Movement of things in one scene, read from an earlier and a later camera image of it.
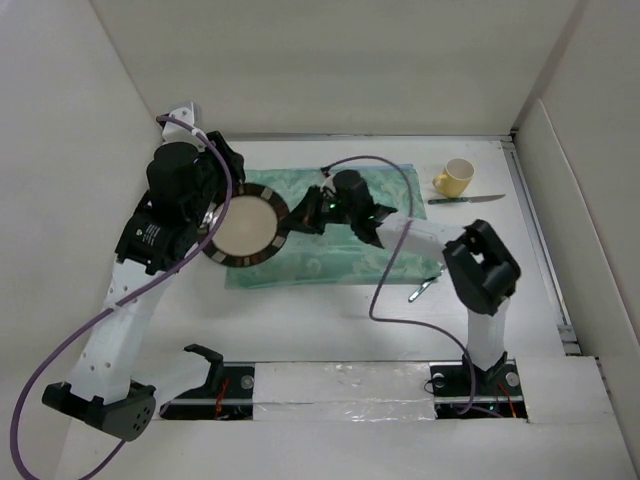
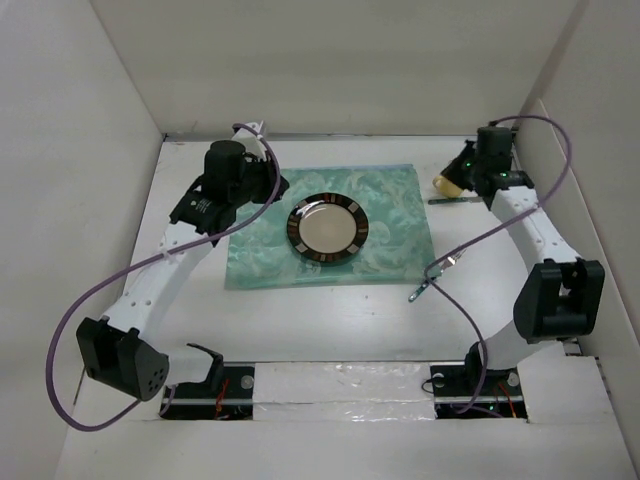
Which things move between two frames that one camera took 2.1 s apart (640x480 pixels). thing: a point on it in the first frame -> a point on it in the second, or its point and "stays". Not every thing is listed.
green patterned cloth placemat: x=344 y=254 stays
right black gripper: x=304 y=217 -> x=452 y=171
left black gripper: x=235 y=161 -> x=266 y=167
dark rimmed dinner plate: x=250 y=233 -> x=327 y=227
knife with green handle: x=472 y=199 stays
